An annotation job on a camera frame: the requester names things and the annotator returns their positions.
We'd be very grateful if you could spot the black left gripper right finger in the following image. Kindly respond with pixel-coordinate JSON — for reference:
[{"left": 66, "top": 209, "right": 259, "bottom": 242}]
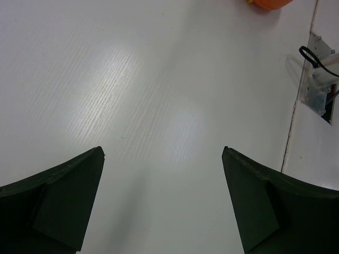
[{"left": 222, "top": 147, "right": 338, "bottom": 253}]

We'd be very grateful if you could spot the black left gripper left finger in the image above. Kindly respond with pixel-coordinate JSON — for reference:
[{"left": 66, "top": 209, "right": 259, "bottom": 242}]
[{"left": 1, "top": 147, "right": 105, "bottom": 253}]

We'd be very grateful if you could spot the black right base cable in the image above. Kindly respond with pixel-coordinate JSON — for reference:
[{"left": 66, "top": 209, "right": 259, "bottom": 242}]
[{"left": 298, "top": 46, "right": 339, "bottom": 78}]

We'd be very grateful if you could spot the orange round divided container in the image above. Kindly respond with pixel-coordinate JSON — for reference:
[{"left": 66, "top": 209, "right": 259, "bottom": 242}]
[{"left": 248, "top": 0, "right": 292, "bottom": 11}]

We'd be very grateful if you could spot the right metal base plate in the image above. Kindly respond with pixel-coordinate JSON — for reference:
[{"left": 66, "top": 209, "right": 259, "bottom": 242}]
[{"left": 299, "top": 32, "right": 338, "bottom": 124}]

